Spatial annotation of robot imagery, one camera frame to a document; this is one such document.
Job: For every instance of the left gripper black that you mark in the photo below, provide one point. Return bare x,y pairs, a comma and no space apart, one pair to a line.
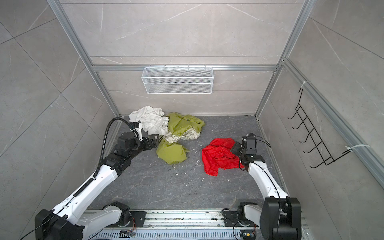
153,142

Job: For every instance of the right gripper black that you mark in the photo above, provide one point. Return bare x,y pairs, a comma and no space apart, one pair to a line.
236,148

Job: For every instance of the red cloth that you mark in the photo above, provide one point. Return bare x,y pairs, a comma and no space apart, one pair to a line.
219,155

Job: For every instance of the green patterned cloth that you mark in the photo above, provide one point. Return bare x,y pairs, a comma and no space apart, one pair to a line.
181,127

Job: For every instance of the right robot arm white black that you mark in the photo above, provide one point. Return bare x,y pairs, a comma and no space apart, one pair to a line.
279,218

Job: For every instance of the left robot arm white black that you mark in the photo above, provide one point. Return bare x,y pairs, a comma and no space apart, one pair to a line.
66,220

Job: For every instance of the white cloth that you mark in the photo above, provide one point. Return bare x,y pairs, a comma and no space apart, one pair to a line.
153,120

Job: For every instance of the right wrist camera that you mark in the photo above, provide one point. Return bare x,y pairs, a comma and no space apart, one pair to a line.
250,139

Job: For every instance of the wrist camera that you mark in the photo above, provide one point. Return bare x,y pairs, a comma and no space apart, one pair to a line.
250,139
131,140

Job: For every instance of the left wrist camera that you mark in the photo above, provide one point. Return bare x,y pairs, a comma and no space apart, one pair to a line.
131,140

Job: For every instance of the white wire mesh basket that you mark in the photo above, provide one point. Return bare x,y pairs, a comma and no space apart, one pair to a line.
178,80

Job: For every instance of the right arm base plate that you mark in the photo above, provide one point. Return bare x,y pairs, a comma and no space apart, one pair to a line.
236,219

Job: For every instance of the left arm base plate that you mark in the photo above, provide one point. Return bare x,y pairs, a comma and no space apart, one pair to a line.
135,219

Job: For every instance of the black wire hook rack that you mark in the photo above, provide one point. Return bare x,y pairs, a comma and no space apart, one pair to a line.
313,136

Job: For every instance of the aluminium mounting rail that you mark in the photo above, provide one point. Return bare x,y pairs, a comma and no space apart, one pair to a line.
183,220

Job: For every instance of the aluminium frame profile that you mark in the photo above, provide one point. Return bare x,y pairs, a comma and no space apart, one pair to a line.
365,153

